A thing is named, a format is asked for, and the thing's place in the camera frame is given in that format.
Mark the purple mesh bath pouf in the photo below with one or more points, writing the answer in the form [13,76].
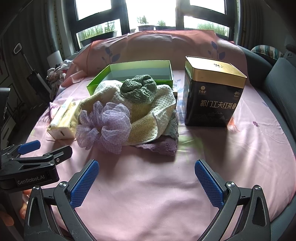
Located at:
[106,127]

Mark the cream yellow waffle towel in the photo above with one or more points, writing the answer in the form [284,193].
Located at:
[148,121]

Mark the black window frame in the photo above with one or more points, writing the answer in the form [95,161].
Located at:
[91,18]

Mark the pink printed bedsheet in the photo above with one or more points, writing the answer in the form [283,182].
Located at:
[142,195]

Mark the yellow soft tissue pack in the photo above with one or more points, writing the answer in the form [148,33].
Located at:
[63,125]

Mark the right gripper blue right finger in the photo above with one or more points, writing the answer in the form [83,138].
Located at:
[253,222]

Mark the black gold tea tin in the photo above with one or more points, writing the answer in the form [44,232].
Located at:
[212,90]

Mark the dark green knitted cloth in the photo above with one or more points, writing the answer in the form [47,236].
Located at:
[140,89]

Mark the striped cushion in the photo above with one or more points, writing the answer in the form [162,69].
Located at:
[267,51]

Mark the pile of white clothes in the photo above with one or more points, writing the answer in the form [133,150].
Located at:
[56,76]

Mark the white handled floor cleaner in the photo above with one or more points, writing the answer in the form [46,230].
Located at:
[18,49]

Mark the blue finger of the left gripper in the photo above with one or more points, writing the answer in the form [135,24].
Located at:
[28,147]

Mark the green cardboard box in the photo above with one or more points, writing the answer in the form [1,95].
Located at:
[159,70]

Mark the black round flower pot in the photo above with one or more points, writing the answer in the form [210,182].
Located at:
[146,28]

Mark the grey green fluffy cloth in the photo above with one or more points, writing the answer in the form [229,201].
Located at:
[172,127]

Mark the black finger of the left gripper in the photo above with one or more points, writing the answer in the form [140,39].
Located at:
[61,154]

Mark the pink floral pillow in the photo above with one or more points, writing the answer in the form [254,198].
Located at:
[173,46]

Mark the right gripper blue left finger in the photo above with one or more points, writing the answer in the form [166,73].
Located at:
[40,222]

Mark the white paper roll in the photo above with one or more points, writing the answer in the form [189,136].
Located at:
[54,59]

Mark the person's left hand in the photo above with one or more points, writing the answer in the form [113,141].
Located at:
[14,206]

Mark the black long planter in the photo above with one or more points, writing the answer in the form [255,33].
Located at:
[103,36]

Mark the grey sofa cushion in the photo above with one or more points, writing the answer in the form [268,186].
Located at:
[280,88]

